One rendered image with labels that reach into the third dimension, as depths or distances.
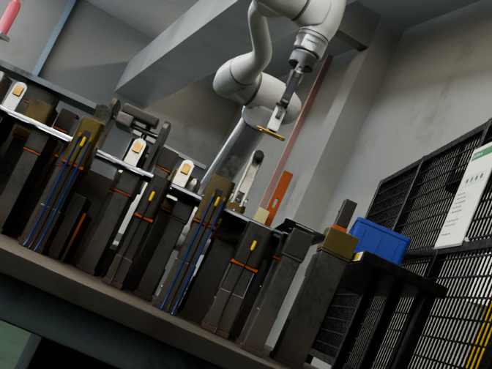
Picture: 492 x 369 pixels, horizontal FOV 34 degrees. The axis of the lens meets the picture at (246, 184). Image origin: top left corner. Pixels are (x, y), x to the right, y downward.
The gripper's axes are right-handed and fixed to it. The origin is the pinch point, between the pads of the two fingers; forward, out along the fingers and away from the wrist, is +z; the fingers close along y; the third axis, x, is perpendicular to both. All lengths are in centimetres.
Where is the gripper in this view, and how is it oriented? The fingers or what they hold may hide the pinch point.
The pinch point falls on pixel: (276, 119)
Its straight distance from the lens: 220.2
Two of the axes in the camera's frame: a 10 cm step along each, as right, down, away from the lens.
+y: 0.8, -1.3, -9.9
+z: -4.1, 9.0, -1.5
